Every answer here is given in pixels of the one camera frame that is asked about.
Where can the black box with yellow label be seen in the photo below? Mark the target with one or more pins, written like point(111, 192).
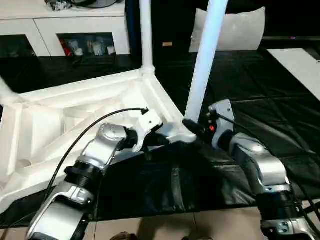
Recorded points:
point(170, 25)

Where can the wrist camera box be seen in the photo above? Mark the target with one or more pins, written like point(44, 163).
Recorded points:
point(150, 120)
point(222, 110)

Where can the dark right robot foot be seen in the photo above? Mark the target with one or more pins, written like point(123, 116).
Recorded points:
point(197, 238)

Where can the white plastic table leg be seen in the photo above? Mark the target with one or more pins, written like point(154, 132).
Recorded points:
point(207, 62)
point(6, 91)
point(146, 32)

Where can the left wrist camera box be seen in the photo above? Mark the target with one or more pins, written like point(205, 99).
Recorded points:
point(150, 120)

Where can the white glass-door cabinet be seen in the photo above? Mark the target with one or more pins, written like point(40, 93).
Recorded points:
point(75, 22)

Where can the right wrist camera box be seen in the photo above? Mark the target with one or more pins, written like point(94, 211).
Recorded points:
point(222, 110)

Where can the dark left robot foot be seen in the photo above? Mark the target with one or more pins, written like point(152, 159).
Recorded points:
point(123, 236)

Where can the dark robot foot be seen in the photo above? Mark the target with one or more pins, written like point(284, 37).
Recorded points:
point(197, 238)
point(123, 236)

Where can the dark clutter pile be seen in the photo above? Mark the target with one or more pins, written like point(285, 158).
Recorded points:
point(56, 5)

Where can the white plastic table top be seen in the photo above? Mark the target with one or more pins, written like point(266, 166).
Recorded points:
point(75, 95)

